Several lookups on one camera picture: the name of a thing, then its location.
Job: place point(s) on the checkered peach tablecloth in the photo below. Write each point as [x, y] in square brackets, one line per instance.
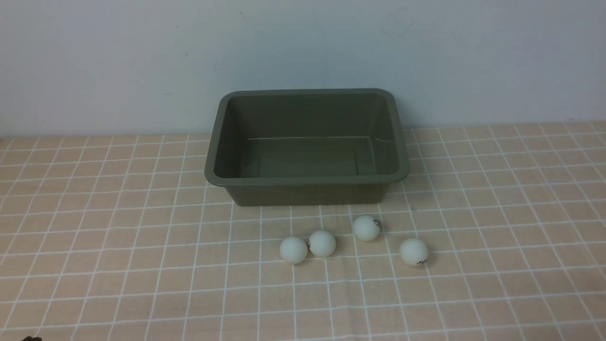
[120, 238]

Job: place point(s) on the white ping-pong ball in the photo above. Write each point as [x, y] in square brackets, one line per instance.
[414, 252]
[322, 244]
[366, 227]
[293, 250]

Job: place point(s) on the olive green plastic bin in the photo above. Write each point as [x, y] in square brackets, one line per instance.
[307, 147]

